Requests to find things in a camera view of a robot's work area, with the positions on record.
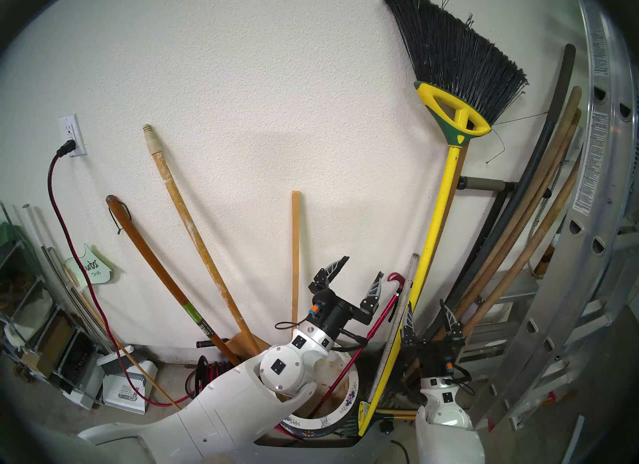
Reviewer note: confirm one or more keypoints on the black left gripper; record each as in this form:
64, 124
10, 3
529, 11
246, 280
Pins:
337, 313

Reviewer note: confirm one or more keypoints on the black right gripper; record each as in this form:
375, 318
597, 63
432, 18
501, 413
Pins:
434, 358

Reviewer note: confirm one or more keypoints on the yellow broom black bristles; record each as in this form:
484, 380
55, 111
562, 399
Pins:
439, 208

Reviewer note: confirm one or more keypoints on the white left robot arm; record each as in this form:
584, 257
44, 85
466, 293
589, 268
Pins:
249, 398

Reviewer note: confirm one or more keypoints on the white floral ceramic pot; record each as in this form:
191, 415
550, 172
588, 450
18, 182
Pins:
324, 422

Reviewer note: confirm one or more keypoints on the grey flat wooden stake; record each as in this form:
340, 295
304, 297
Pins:
399, 313

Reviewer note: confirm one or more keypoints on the red walking cane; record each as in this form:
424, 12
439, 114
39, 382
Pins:
379, 325

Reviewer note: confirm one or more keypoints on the thin flat wooden stick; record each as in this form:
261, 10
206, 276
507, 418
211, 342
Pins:
295, 243

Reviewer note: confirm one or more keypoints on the grey metal step stool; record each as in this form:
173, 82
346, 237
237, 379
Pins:
514, 288

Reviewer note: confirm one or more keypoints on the brown wooden board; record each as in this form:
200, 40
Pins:
252, 343

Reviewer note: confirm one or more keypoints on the brown bottle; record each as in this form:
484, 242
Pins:
544, 263

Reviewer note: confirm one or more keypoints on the long bare wooden pole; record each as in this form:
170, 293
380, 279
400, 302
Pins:
571, 128
544, 228

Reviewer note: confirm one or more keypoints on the black tool olive grip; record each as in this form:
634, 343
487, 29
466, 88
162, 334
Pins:
484, 184

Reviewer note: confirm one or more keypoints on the paint-spattered wooden pole threaded tip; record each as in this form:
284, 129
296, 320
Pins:
187, 213

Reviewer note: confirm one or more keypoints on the aluminium ladder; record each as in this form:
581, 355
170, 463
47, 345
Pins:
589, 193

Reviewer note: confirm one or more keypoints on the white plastic box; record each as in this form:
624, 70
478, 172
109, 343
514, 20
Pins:
127, 385

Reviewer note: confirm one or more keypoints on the mint green name sign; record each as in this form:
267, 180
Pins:
92, 268

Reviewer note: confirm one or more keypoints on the grey metal rod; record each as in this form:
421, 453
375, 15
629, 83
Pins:
75, 298

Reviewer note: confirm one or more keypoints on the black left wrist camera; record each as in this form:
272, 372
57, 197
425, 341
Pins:
322, 303

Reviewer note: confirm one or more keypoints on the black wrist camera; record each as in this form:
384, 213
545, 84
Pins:
322, 303
447, 363

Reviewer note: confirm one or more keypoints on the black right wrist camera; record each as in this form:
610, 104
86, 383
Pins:
447, 363

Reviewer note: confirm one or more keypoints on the white wall outlet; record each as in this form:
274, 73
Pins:
69, 126

